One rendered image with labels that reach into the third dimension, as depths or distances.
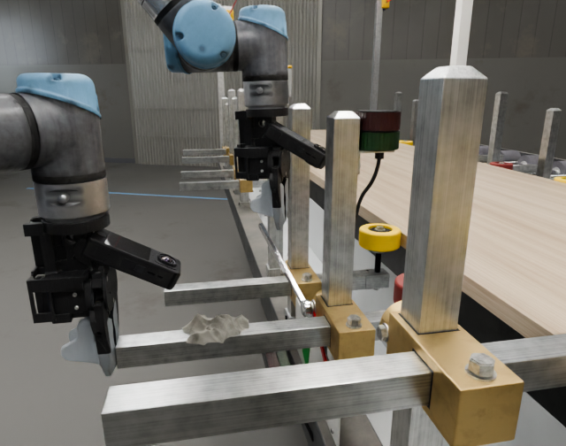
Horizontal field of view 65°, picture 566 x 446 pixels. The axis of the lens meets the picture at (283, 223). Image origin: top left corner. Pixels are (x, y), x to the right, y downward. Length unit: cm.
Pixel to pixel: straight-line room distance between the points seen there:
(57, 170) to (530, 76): 675
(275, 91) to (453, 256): 45
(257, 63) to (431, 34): 617
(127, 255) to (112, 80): 759
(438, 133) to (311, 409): 22
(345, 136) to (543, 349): 32
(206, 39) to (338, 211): 27
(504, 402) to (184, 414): 22
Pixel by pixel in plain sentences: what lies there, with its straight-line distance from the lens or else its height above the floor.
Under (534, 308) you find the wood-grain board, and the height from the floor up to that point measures 90.
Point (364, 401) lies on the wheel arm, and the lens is 36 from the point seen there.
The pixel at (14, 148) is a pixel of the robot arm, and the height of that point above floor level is 111.
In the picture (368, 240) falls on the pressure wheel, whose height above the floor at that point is 89.
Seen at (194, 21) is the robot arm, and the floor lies 124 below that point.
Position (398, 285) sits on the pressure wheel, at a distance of 64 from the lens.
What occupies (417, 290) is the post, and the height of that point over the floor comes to 101.
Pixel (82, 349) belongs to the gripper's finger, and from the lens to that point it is 60.
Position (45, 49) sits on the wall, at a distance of 885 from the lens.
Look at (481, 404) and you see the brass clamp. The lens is 36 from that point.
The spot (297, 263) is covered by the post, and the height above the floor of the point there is 84.
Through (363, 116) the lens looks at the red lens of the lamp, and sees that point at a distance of 59.
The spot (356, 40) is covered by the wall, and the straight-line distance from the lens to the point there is 685.
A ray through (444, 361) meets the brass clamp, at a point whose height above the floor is 97.
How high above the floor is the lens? 116
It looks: 16 degrees down
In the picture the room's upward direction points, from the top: straight up
